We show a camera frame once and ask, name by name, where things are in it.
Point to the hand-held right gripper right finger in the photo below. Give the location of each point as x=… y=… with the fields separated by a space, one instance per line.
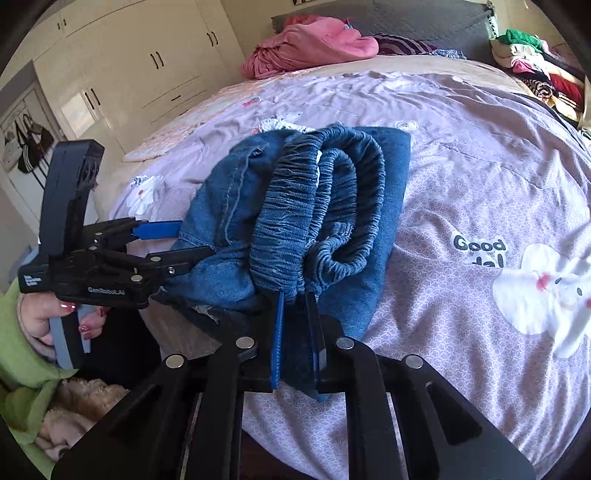
x=316 y=350

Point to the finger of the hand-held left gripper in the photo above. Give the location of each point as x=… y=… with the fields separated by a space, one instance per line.
x=184 y=258
x=159 y=229

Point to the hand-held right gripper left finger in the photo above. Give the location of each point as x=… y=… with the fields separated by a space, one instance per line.
x=277 y=344

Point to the person's left forearm green sleeve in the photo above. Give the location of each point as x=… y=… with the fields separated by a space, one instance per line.
x=18 y=364

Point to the person's left hand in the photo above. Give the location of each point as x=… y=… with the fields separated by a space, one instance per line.
x=34 y=314

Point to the hanging bags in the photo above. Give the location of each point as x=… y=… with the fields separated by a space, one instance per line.
x=27 y=143

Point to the cream wardrobe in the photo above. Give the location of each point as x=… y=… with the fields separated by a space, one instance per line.
x=138 y=69

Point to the person's fluffy beige clothing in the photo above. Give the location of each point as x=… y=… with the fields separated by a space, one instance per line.
x=87 y=406

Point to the purple printed quilt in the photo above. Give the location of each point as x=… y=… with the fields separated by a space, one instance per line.
x=461 y=184

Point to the pink bundled blanket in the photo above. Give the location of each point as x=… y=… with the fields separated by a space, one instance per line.
x=314 y=46

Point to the purple striped cloth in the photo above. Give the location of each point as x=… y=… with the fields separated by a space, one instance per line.
x=406 y=46

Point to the blue floral cloth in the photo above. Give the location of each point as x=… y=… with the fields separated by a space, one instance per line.
x=448 y=53

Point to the grey upholstered headboard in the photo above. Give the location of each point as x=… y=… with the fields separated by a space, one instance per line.
x=415 y=18

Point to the pile of folded clothes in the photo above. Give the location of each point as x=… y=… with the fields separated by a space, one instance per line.
x=540 y=74

